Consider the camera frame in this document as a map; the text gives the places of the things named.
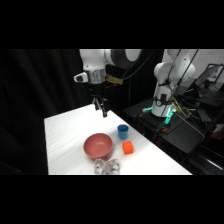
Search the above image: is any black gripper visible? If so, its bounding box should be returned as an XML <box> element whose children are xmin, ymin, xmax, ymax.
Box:
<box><xmin>87</xmin><ymin>81</ymin><xmax>110</xmax><ymax>119</ymax></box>

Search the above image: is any blue cup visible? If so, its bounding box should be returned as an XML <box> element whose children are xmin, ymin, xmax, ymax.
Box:
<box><xmin>117</xmin><ymin>124</ymin><xmax>130</xmax><ymax>140</ymax></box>

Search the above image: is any pink bowl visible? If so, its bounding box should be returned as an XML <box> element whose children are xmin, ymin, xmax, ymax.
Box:
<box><xmin>83</xmin><ymin>132</ymin><xmax>113</xmax><ymax>161</ymax></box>

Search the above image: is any crumpled clear plastic cup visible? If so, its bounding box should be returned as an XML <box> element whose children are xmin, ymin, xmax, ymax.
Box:
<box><xmin>93</xmin><ymin>158</ymin><xmax>107</xmax><ymax>175</ymax></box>
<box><xmin>105</xmin><ymin>158</ymin><xmax>122</xmax><ymax>176</ymax></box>

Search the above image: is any orange block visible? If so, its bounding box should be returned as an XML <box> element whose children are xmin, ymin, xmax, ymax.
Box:
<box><xmin>121</xmin><ymin>140</ymin><xmax>135</xmax><ymax>156</ymax></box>

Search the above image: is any black robot stand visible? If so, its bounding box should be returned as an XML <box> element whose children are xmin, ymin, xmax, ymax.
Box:
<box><xmin>123</xmin><ymin>98</ymin><xmax>206</xmax><ymax>155</ymax></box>

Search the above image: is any yellow wrist mount bracket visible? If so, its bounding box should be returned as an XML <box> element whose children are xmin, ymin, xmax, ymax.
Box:
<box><xmin>105</xmin><ymin>74</ymin><xmax>124</xmax><ymax>86</ymax></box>

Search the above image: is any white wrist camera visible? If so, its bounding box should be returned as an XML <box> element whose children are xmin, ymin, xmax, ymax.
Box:
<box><xmin>73</xmin><ymin>71</ymin><xmax>90</xmax><ymax>84</ymax></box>

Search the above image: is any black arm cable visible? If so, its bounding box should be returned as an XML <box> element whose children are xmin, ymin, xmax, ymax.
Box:
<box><xmin>120</xmin><ymin>49</ymin><xmax>157</xmax><ymax>82</ymax></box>

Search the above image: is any yellow green cable bundle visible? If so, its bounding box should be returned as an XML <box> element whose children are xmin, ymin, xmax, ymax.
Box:
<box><xmin>172</xmin><ymin>98</ymin><xmax>194</xmax><ymax>118</ymax></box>

